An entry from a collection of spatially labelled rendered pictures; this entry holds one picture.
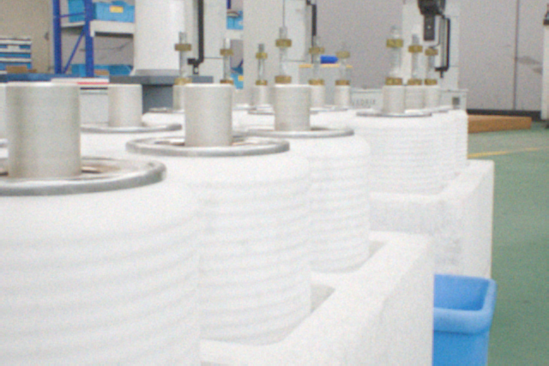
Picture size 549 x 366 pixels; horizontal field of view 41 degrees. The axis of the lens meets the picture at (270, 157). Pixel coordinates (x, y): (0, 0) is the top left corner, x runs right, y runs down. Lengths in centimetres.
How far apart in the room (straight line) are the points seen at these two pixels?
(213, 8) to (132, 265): 320
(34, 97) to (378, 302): 20
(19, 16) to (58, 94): 713
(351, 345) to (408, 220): 38
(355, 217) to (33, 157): 24
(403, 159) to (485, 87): 604
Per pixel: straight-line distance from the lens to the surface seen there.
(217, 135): 33
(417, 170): 71
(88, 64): 593
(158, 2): 137
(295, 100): 44
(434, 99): 97
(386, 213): 68
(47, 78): 542
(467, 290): 65
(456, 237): 68
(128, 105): 49
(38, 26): 742
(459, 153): 96
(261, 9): 378
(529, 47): 654
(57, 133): 23
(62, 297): 20
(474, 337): 56
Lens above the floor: 28
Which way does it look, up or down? 6 degrees down
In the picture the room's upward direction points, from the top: straight up
